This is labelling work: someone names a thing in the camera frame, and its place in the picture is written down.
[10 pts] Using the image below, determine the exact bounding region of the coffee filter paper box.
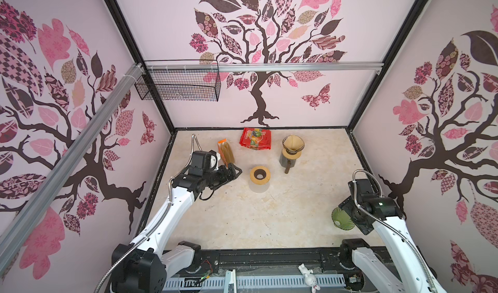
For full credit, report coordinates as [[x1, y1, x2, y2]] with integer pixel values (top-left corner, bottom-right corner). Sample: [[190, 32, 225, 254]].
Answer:
[[217, 139, 236, 166]]

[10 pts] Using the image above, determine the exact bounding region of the frosted white glass pitcher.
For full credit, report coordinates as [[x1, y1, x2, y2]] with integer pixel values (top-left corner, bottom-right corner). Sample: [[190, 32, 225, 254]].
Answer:
[[249, 182, 270, 194]]

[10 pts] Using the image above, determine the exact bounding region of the wooden dripper ring stand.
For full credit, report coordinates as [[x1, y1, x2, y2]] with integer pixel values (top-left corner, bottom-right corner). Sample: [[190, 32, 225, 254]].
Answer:
[[282, 152, 302, 161]]

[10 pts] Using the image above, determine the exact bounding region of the brown paper coffee filter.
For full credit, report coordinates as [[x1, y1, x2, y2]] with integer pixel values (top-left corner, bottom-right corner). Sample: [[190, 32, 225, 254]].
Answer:
[[282, 135, 305, 154]]

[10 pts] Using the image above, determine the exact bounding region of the green glass dripper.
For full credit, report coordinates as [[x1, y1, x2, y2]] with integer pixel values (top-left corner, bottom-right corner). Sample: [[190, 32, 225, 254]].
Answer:
[[331, 207, 355, 231]]

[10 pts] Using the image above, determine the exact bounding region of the grey glass pitcher wooden handle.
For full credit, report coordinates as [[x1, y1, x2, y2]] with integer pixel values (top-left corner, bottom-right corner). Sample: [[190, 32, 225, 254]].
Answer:
[[280, 156, 296, 174]]

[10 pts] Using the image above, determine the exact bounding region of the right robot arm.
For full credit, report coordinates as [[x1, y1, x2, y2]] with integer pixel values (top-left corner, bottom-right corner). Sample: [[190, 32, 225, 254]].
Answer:
[[339, 177, 446, 292]]

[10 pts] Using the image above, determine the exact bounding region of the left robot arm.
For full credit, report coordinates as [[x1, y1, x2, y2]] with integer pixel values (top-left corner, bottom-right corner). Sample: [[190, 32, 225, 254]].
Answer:
[[109, 150, 242, 292]]

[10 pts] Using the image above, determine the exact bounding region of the red snack bag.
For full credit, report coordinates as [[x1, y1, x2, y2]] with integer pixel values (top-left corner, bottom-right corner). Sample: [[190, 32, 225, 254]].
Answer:
[[239, 128, 272, 150]]

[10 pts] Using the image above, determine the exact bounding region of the white toy figure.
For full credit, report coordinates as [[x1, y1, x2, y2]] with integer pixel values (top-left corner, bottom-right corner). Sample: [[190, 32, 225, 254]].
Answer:
[[298, 264, 320, 293]]

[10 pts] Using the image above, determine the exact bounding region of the black wire basket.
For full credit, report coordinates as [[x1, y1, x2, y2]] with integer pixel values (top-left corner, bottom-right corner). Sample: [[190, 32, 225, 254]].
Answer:
[[135, 60, 221, 102]]

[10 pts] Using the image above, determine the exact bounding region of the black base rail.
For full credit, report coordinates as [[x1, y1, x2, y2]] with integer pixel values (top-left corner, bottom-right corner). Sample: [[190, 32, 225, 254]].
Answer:
[[163, 246, 394, 282]]

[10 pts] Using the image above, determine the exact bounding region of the white cable duct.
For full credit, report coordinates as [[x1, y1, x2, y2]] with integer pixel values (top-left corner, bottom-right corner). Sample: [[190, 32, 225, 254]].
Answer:
[[162, 274, 346, 292]]

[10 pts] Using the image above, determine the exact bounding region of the aluminium bar back wall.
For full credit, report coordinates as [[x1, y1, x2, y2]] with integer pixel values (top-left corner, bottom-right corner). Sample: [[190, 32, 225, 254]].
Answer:
[[146, 60, 384, 72]]

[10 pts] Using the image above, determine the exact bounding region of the aluminium bar wall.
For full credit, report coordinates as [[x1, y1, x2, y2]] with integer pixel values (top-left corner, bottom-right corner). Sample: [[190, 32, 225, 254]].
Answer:
[[146, 60, 384, 72], [1, 63, 144, 272]]

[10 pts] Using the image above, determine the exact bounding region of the aluminium bar left wall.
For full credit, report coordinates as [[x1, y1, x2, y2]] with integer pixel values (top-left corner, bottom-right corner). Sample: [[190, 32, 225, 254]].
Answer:
[[1, 63, 144, 272]]

